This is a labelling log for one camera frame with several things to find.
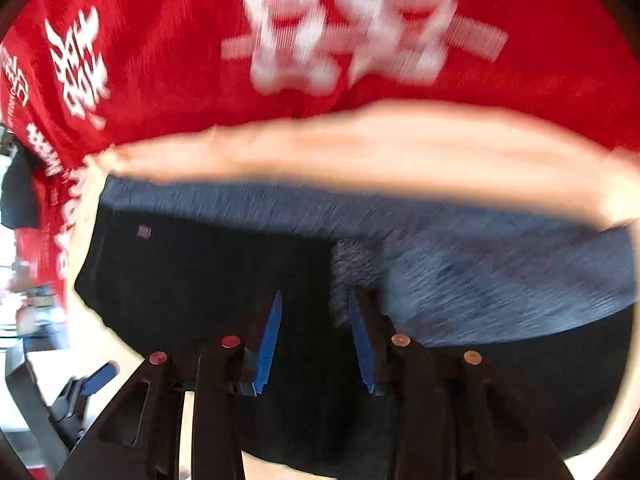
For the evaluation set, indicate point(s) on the dark cloth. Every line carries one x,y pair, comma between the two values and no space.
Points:
17,195

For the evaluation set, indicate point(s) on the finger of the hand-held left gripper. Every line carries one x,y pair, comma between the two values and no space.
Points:
97,377

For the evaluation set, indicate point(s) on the cream blanket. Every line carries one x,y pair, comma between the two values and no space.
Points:
400,140

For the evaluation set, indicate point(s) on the red printed blanket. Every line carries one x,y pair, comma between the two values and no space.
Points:
150,60

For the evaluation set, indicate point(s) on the black pants blue floral stripes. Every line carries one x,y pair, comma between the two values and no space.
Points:
200,270

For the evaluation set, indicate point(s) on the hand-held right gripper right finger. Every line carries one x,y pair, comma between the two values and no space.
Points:
362,345

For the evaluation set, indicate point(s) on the red ornament print pillow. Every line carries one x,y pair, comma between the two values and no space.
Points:
32,255

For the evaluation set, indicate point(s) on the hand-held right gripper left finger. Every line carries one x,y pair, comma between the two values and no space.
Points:
267,345

